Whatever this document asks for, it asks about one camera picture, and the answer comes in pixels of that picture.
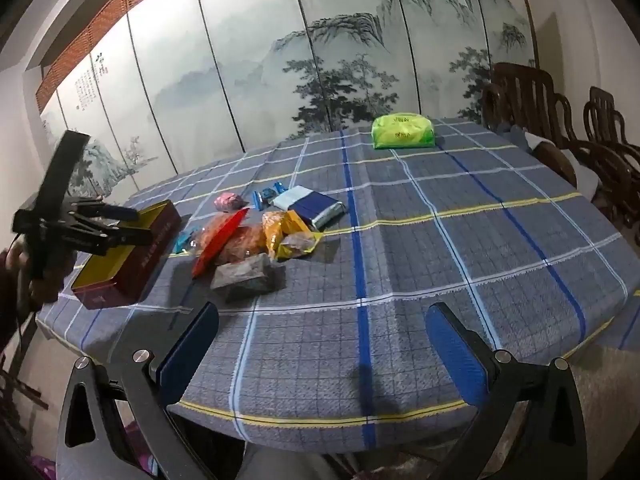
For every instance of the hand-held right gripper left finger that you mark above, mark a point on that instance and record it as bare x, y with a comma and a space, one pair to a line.
192, 350

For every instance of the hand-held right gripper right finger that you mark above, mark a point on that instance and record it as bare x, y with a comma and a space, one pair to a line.
455, 355

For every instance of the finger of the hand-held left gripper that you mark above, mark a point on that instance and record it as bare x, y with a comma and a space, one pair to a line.
112, 211
125, 238

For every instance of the red tin box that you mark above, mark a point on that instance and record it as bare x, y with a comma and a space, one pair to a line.
150, 255

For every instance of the cyan candy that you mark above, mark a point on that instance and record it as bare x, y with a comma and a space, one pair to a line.
184, 242

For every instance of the clear peanut brittle packet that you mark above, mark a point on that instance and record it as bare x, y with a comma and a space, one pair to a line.
245, 245
207, 235

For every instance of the dark grey snack packet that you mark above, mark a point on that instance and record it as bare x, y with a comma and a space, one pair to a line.
242, 275

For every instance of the red snack packet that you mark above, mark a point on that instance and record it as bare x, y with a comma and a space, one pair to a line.
220, 240

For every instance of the pink snack packet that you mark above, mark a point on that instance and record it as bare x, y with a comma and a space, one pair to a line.
229, 202

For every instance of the orange snack packet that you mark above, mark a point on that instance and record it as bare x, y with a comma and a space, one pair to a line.
274, 230

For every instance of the blue striped candy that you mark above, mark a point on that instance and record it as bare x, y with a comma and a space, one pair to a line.
267, 196

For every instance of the yellow-edged clear snack packet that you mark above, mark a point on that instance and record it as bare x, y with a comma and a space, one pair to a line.
300, 246

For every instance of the blue and white snack packet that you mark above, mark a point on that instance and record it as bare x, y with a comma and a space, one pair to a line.
310, 207

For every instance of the person's left hand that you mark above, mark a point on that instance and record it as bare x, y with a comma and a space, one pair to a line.
45, 289

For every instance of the landscape painted folding screen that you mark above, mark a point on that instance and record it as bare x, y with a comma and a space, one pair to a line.
250, 85

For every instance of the green tissue pack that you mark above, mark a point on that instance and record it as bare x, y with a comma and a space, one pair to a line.
404, 131

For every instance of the dark wooden chair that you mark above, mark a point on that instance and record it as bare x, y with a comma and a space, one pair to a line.
530, 95
607, 120

